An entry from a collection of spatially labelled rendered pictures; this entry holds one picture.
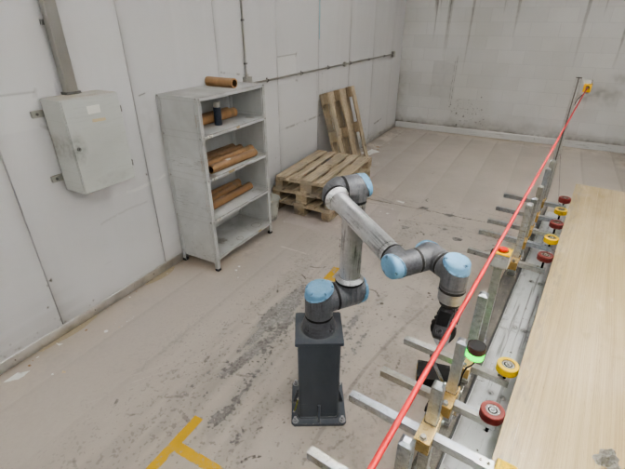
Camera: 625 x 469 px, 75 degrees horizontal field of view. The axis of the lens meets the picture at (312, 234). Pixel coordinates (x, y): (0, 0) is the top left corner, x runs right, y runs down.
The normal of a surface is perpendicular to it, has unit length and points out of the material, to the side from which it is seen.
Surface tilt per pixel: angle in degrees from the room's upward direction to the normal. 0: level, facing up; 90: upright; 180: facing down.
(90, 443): 0
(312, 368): 90
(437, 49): 90
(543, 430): 0
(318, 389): 90
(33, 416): 0
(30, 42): 90
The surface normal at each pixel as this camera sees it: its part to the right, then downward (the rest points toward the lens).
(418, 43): -0.48, 0.41
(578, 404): 0.00, -0.88
